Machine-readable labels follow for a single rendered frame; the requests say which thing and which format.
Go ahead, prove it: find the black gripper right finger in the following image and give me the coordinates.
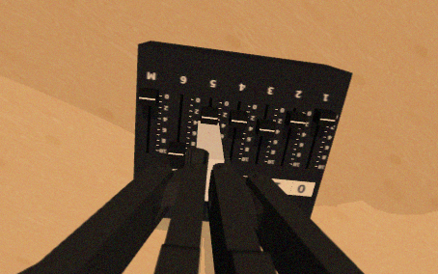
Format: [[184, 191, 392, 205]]
[[205, 123, 365, 274]]

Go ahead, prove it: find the black lighting desk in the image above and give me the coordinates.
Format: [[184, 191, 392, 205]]
[[133, 41, 353, 218]]

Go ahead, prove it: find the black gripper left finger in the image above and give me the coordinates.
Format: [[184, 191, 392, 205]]
[[17, 121, 210, 274]]

